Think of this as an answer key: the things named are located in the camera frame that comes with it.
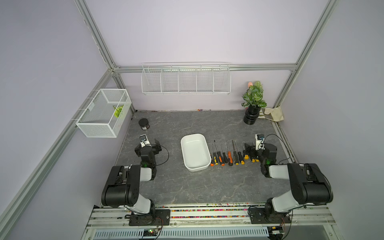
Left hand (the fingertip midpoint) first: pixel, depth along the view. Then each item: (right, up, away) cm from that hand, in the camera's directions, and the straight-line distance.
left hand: (148, 141), depth 91 cm
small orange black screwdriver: (+44, -10, +2) cm, 46 cm away
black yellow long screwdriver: (+65, -12, 0) cm, 66 cm away
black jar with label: (-9, +11, +18) cm, 23 cm away
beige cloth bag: (+93, +19, +28) cm, 98 cm away
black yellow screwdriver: (+61, -9, +1) cm, 61 cm away
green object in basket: (-13, +19, -11) cm, 25 cm away
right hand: (+65, 0, +3) cm, 65 cm away
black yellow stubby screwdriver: (+57, -11, 0) cm, 59 cm away
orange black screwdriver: (+39, -14, -1) cm, 41 cm away
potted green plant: (+66, +26, +6) cm, 72 cm away
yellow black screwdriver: (+41, -10, +3) cm, 42 cm away
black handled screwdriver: (+48, -11, +3) cm, 49 cm away
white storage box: (+29, -8, +5) cm, 31 cm away
